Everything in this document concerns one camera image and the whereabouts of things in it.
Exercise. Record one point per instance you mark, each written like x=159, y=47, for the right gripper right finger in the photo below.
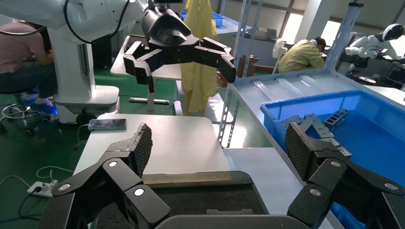
x=303, y=148

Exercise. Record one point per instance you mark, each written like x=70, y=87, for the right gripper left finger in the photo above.
x=133, y=151

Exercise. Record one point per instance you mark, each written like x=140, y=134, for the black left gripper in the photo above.
x=167, y=34

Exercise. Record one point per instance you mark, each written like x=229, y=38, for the grey slotted metal part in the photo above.
x=322, y=129
x=308, y=123
x=292, y=121

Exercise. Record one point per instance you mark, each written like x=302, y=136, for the black container brass edges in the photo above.
x=205, y=196

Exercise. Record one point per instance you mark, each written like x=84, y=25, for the hanging yellow coat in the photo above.
x=199, y=85

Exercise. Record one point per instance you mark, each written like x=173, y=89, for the flat grey slotted plate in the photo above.
x=345, y=152
x=334, y=142

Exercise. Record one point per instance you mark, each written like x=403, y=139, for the dark smartphone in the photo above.
x=107, y=124

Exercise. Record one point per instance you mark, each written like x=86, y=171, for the brown cardboard box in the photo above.
x=250, y=64
x=222, y=79

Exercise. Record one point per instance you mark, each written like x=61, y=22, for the small blue plastic bin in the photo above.
x=219, y=18

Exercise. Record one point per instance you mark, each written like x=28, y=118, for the large blue plastic bin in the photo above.
x=373, y=142

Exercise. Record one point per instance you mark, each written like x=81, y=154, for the seated person yellow jacket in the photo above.
x=300, y=57

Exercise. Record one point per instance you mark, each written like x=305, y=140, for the round grey disc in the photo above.
x=367, y=80

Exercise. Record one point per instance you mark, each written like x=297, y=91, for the grey laptop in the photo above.
x=272, y=33

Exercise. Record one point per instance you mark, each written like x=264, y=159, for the white power strip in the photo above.
x=42, y=189

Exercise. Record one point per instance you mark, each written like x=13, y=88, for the white standing fan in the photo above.
x=278, y=49

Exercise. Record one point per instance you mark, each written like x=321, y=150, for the dark computer monitor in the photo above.
x=397, y=75

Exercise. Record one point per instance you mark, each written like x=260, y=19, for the chrome swivel stool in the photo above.
x=22, y=109

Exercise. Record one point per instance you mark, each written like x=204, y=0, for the white humanoid robot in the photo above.
x=367, y=42

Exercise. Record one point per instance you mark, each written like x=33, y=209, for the white pedestal desk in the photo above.
x=164, y=73

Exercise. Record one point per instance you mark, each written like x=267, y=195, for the dark rectangular frame part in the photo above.
x=337, y=117

